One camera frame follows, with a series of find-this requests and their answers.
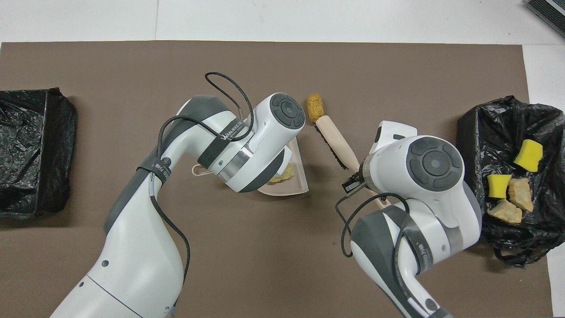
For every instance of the pale tan foam chunk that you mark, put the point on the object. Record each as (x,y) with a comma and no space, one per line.
(504,211)

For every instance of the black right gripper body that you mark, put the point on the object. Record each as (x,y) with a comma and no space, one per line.
(353,183)

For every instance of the yellow sponge block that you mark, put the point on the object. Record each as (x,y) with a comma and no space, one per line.
(528,155)

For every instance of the brown table mat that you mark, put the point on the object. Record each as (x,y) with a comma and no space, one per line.
(265,265)

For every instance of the orange striped foam chunk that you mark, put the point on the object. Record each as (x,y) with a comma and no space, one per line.
(521,194)

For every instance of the black bag lined bin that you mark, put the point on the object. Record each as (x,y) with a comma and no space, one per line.
(490,132)
(31,154)

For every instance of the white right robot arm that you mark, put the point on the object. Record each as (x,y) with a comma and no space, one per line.
(432,185)

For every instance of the cream foam piece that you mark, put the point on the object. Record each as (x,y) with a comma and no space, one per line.
(284,176)

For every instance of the beige plastic dustpan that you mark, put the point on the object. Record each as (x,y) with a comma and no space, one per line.
(296,176)

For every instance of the yellow sponge wedge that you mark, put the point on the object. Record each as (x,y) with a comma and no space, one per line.
(499,185)

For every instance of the dark grey ribbed device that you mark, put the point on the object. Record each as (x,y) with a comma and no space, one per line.
(549,11)

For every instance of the brown foam nugget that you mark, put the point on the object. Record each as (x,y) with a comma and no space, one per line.
(314,107)

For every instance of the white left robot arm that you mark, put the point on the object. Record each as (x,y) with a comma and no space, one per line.
(141,247)

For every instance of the beige brush with black bristles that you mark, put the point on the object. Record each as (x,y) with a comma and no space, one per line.
(337,139)

